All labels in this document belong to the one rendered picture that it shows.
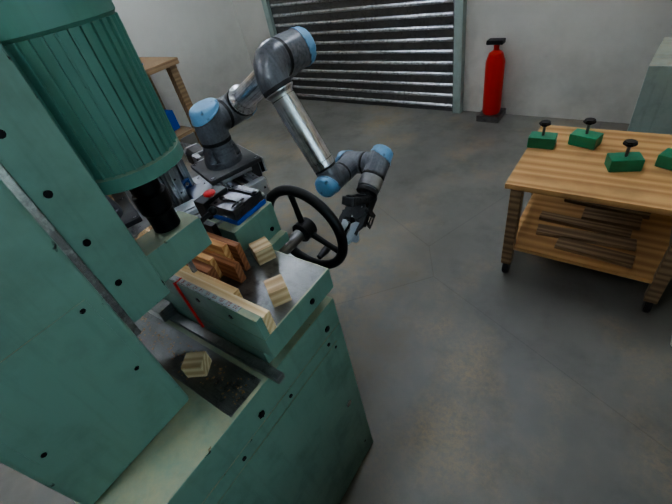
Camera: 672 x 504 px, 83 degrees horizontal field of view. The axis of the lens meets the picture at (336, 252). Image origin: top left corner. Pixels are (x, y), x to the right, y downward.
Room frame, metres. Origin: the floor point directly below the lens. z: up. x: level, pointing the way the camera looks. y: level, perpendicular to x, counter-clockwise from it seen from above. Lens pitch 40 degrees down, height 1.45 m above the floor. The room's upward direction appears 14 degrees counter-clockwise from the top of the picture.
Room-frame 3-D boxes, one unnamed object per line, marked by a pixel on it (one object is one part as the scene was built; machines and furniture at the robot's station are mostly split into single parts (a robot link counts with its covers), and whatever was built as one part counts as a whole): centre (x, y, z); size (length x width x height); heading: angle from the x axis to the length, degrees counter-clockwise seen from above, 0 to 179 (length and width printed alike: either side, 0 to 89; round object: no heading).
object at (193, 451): (0.55, 0.39, 0.76); 0.57 x 0.45 x 0.09; 137
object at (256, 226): (0.83, 0.22, 0.91); 0.15 x 0.14 x 0.09; 47
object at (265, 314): (0.67, 0.37, 0.92); 0.60 x 0.02 x 0.05; 47
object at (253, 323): (0.66, 0.38, 0.93); 0.60 x 0.02 x 0.06; 47
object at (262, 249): (0.70, 0.16, 0.92); 0.04 x 0.04 x 0.04; 21
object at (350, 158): (1.18, -0.12, 0.83); 0.11 x 0.11 x 0.08; 46
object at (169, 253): (0.63, 0.32, 1.03); 0.14 x 0.07 x 0.09; 137
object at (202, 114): (1.48, 0.35, 0.98); 0.13 x 0.12 x 0.14; 136
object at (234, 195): (0.84, 0.23, 0.99); 0.13 x 0.11 x 0.06; 47
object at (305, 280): (0.77, 0.28, 0.87); 0.61 x 0.30 x 0.06; 47
